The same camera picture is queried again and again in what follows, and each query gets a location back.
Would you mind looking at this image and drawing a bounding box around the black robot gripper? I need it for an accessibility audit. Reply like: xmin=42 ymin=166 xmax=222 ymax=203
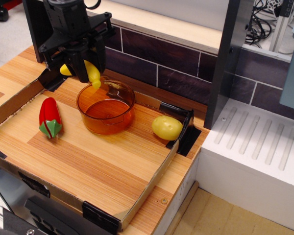
xmin=39 ymin=0 xmax=115 ymax=83

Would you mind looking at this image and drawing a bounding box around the black cable bundle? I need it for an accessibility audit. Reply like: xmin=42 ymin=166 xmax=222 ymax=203
xmin=245 ymin=0 xmax=282 ymax=46

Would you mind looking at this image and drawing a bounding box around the white sink drainboard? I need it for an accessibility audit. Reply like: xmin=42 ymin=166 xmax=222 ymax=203
xmin=201 ymin=99 xmax=294 ymax=186

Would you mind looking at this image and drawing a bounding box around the yellow plastic toy banana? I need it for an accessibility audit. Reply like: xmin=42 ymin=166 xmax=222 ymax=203
xmin=60 ymin=60 xmax=101 ymax=89

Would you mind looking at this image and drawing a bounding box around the red toy chili pepper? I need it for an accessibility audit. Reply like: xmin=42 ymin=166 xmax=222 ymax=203
xmin=39 ymin=97 xmax=62 ymax=139

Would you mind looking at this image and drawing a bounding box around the aluminium frame profile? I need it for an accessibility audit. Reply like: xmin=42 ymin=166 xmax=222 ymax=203
xmin=269 ymin=0 xmax=294 ymax=52

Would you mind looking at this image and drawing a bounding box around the dark grey vertical post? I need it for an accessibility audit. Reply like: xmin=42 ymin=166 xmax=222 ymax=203
xmin=204 ymin=0 xmax=254 ymax=129

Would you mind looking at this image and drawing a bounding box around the yellow toy potato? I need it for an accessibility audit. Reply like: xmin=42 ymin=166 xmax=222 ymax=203
xmin=151 ymin=116 xmax=183 ymax=141

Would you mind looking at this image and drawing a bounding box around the brass screw in table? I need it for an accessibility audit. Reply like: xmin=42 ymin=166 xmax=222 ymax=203
xmin=161 ymin=198 xmax=168 ymax=204

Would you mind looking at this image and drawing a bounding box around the orange transparent plastic pot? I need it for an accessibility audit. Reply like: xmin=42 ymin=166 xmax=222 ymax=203
xmin=76 ymin=76 xmax=136 ymax=135

